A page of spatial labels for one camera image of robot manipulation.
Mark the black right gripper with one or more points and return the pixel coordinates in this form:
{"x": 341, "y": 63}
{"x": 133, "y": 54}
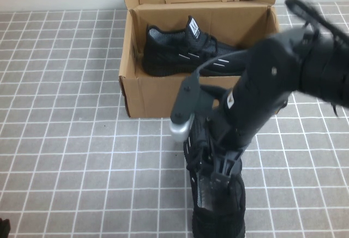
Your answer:
{"x": 222, "y": 131}

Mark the black knit sneaker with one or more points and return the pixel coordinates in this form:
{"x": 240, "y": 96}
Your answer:
{"x": 169, "y": 55}
{"x": 218, "y": 221}

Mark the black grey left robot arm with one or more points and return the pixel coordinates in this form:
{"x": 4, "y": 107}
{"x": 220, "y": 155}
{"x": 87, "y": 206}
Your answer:
{"x": 3, "y": 228}

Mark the brown cardboard shoe box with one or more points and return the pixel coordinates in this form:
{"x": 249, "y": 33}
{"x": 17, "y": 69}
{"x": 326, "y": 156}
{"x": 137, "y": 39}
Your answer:
{"x": 152, "y": 98}

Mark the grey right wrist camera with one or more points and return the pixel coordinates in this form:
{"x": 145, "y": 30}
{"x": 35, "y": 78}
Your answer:
{"x": 184, "y": 107}

